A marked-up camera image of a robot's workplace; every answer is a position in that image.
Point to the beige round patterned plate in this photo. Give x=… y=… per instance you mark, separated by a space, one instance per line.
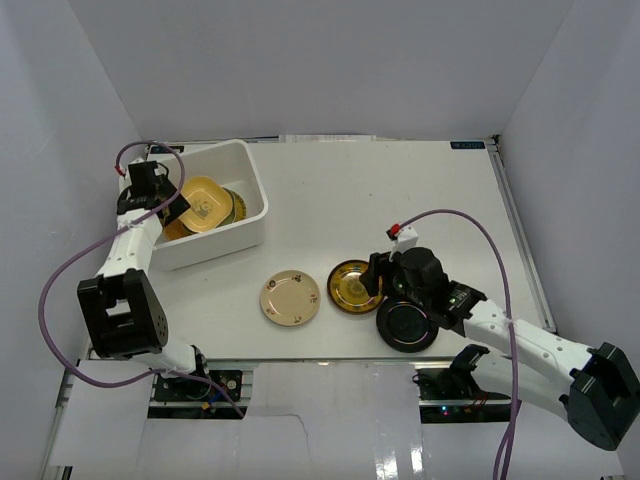
x=290 y=298

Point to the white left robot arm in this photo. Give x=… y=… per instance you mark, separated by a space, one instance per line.
x=122 y=312

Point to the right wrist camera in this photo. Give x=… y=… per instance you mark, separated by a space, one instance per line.
x=403 y=238

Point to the yellow square panda dish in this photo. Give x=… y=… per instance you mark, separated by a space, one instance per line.
x=209 y=204

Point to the green square panda dish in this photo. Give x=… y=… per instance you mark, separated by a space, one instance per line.
x=230 y=218

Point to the round orange woven plate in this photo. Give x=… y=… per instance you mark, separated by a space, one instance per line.
x=175 y=231

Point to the white plastic bin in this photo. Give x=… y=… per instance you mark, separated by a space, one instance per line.
x=231 y=165

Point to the black round plate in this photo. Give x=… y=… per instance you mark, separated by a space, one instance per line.
x=405 y=327

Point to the round green-rimmed bamboo plate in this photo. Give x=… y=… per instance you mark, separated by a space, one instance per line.
x=240 y=207

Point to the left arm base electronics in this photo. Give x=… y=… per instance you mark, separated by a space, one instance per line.
x=179 y=398

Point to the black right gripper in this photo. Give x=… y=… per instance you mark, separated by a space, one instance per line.
x=378 y=264

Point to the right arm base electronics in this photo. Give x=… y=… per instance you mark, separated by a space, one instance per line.
x=448 y=394

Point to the yellow ornate round plate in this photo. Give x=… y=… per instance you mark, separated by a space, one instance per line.
x=346 y=291

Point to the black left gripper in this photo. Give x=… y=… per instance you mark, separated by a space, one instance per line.
x=163 y=201

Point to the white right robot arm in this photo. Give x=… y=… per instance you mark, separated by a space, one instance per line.
x=595 y=390

